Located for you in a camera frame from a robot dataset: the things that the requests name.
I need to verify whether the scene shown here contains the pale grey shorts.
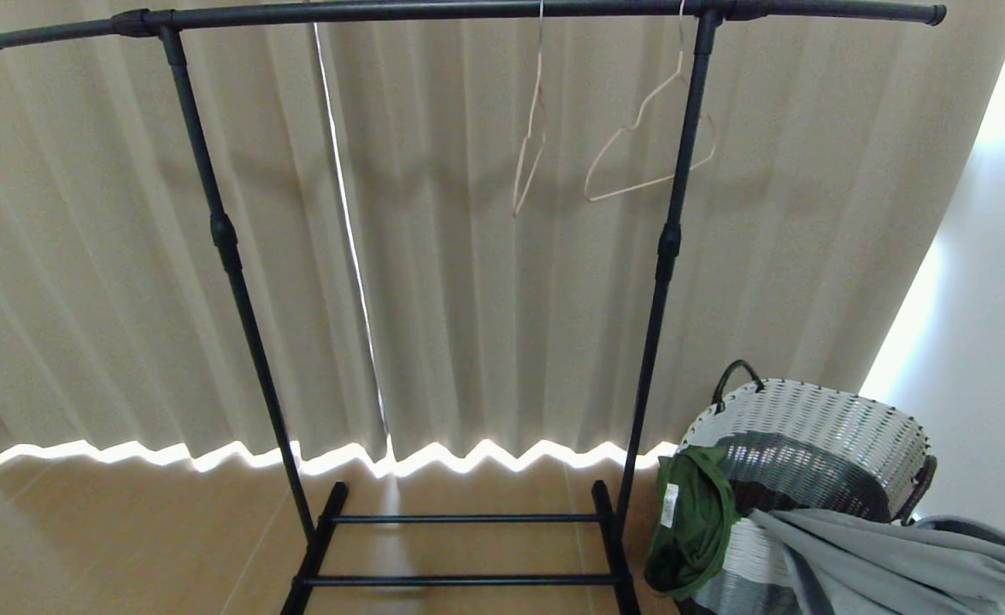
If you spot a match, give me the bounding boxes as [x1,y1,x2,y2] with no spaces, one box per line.
[746,508,1005,615]

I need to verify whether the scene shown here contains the black clothes rack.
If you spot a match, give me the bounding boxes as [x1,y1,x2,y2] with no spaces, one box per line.
[0,0,948,615]

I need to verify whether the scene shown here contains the pink clothes hanger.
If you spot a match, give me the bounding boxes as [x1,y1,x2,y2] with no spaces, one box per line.
[584,0,719,204]
[511,0,548,219]

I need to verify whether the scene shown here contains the green garment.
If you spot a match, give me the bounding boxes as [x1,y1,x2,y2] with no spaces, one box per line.
[644,444,741,601]

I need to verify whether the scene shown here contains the beige curtain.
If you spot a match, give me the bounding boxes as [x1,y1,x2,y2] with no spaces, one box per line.
[0,0,1005,477]

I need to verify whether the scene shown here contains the white laundry basket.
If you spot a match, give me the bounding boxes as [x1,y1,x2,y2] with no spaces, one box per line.
[673,359,939,615]

